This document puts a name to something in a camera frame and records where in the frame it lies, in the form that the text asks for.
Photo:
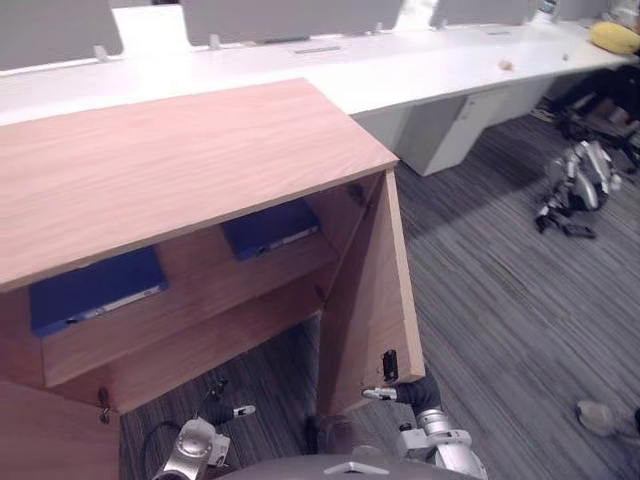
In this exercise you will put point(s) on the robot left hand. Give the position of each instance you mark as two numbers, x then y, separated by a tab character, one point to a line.
225	413

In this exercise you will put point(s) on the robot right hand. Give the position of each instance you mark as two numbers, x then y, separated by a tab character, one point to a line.
420	395

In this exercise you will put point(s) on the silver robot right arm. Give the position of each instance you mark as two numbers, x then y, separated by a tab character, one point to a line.
445	440

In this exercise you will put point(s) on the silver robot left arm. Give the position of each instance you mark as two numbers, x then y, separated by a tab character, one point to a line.
192	450

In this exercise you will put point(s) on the black door catch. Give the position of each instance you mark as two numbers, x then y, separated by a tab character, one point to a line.
390	364

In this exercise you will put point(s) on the wooden cabinet door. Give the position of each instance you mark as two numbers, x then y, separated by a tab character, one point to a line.
50	440
365	300

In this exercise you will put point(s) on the metal cabinet hinge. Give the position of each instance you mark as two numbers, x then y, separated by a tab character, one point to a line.
358	193
103	402

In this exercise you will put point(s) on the blue folder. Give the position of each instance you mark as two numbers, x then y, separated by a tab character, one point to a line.
95	290
270	227

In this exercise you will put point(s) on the light wooden cabinet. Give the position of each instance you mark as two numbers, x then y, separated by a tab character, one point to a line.
175	165

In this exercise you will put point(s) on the black office chair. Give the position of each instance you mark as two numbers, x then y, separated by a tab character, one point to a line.
600	110

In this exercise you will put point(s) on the grey robot torso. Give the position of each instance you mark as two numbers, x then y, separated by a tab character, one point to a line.
310	467

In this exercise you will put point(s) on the person's grey shoe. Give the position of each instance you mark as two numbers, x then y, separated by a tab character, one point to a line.
600	416

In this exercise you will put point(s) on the long white desk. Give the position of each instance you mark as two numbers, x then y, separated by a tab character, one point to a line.
400	65

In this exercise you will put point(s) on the small tan object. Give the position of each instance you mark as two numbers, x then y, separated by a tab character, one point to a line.
506	64

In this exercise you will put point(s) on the dark pen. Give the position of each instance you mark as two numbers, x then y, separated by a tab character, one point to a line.
286	39

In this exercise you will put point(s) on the grey desk partition panel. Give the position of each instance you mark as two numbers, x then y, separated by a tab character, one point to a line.
290	20
55	30
485	11

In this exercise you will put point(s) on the yellow cushion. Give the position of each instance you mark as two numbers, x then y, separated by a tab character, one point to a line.
616	37

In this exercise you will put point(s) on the grey partition bracket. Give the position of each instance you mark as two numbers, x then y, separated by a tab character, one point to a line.
100	53
214	41

